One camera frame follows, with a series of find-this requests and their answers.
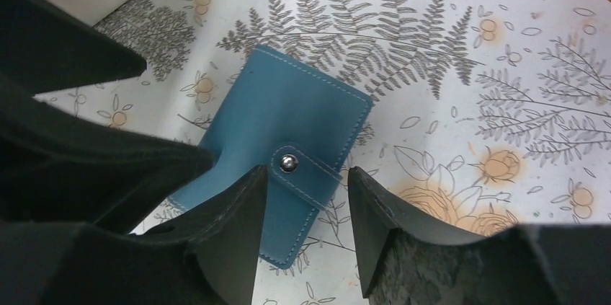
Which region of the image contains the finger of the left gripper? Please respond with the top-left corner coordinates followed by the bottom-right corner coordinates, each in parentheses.
top-left (1, 76), bottom-right (213, 234)
top-left (1, 0), bottom-right (147, 94)

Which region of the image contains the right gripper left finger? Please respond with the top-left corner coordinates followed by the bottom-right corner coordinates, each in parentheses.
top-left (130, 166), bottom-right (268, 304)

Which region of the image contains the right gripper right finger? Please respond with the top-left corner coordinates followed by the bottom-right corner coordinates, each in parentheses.
top-left (348, 167), bottom-right (525, 304)

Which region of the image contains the blue leather card holder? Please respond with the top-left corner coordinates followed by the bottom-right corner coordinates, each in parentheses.
top-left (170, 45), bottom-right (373, 269)

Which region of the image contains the floral patterned table mat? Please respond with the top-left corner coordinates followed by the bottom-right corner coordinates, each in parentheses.
top-left (33, 0), bottom-right (611, 305)

